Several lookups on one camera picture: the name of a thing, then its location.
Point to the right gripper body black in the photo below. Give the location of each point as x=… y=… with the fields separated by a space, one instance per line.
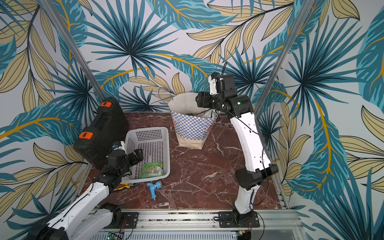
x=202 y=99

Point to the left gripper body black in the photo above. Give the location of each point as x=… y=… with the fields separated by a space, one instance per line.
x=130 y=160

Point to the paper bag blue checkered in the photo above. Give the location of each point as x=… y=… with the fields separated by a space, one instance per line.
x=192 y=124

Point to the white perforated plastic basket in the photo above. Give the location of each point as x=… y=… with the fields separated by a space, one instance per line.
x=154 y=142

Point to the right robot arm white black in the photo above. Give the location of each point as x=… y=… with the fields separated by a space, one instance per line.
x=257 y=168

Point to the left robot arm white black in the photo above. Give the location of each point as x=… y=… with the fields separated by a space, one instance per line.
x=75 y=223

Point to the yellow black pliers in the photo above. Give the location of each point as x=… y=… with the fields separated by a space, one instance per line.
x=125 y=186

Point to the small green flat packet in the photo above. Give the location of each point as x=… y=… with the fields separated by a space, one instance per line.
x=151 y=170

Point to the black tool case orange latches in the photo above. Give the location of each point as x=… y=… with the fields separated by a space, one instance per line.
x=110 y=125

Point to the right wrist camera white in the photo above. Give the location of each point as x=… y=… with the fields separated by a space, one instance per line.
x=216 y=83

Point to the blue hose nozzle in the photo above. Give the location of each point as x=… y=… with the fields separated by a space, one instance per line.
x=153 y=188

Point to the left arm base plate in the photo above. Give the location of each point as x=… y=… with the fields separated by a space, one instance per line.
x=124 y=220

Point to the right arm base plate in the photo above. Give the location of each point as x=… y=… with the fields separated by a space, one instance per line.
x=232 y=219

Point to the right corner aluminium post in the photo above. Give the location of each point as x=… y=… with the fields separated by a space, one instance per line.
x=297 y=24

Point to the corner aluminium post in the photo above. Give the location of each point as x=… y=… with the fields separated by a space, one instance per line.
x=64 y=32
x=297 y=24

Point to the aluminium front rail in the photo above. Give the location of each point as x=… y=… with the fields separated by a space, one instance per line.
x=204 y=220

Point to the left corner aluminium post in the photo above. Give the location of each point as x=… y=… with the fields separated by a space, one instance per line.
x=64 y=32

